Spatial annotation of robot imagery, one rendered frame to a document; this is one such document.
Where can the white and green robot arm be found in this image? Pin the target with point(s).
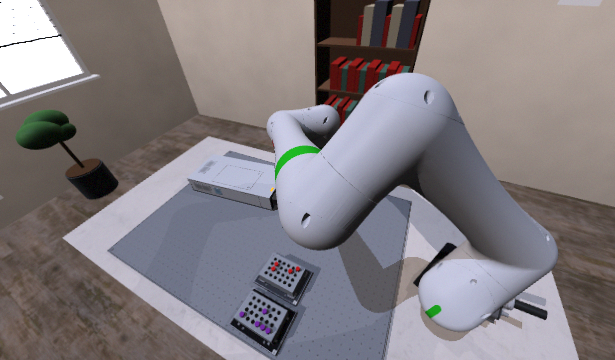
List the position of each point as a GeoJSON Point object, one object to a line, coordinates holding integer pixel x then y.
{"type": "Point", "coordinates": [407, 130]}

